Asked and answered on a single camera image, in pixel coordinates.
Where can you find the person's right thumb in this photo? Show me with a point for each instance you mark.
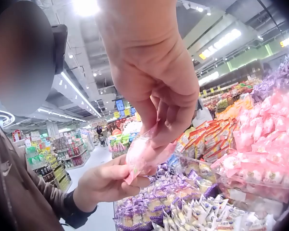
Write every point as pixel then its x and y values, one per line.
pixel 144 113

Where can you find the full shop shelf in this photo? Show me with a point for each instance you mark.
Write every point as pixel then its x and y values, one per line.
pixel 60 156

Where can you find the long ceiling light strip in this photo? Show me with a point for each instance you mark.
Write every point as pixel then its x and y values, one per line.
pixel 80 95

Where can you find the person's left thumb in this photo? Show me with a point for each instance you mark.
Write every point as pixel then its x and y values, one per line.
pixel 115 164

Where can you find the person's body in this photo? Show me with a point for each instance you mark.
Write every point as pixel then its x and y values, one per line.
pixel 12 182

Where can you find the person's right fingers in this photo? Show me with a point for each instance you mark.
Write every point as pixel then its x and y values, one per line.
pixel 175 120

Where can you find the illuminated store sign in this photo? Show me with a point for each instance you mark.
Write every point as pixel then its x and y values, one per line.
pixel 219 44

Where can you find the person's left fingers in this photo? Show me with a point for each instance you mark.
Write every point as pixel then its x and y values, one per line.
pixel 134 184

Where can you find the blue hanging screen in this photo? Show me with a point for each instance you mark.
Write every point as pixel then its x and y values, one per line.
pixel 119 104

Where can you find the person's left hand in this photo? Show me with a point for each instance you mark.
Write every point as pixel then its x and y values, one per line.
pixel 103 182

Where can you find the full shop display of packets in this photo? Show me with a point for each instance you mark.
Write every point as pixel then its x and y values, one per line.
pixel 243 149

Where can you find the pink snack packet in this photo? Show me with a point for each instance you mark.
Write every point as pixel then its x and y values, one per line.
pixel 144 154

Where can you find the person's right hand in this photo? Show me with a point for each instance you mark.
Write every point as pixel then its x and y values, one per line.
pixel 147 60

